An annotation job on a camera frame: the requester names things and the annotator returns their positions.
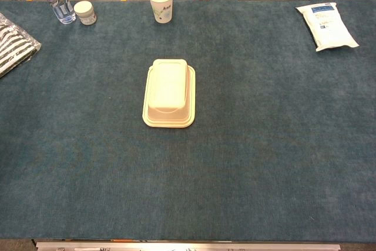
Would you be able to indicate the white printed plastic pouch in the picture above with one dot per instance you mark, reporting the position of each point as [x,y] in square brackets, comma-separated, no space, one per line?
[329,27]

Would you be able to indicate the striped cloth in plastic bag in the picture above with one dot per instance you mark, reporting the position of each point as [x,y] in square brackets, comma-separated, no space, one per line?
[14,45]

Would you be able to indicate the aluminium profile rail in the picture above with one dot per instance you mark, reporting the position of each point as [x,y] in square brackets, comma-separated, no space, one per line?
[188,246]

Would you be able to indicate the blue felt table mat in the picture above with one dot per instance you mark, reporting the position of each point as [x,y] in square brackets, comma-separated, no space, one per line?
[249,145]

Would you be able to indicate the small white lidded jar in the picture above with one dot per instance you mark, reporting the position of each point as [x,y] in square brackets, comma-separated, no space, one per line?
[84,12]

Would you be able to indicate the beige lidded food container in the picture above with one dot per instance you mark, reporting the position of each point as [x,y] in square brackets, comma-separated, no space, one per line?
[170,89]

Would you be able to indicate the white printed paper cup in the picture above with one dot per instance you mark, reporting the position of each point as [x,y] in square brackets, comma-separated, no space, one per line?
[161,7]

